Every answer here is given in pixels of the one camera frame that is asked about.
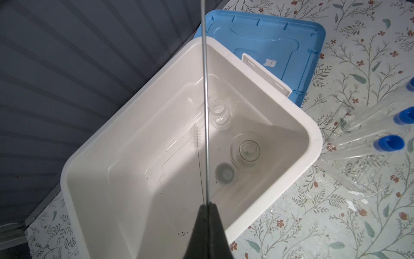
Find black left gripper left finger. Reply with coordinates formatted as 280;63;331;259
183;205;209;259

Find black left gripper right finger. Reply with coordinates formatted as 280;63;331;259
208;203;233;259

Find white plastic storage box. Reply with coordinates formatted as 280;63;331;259
60;37;322;259

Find test tube blue cap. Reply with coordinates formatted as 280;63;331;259
332;106;414;146
342;77;414;124
320;134;405;161

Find blue plastic box lid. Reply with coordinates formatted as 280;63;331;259
205;10;326;107

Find small clear glass bottle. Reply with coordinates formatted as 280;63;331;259
209;100;231;131

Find thin wire tube brush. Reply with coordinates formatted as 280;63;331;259
191;123;205;203

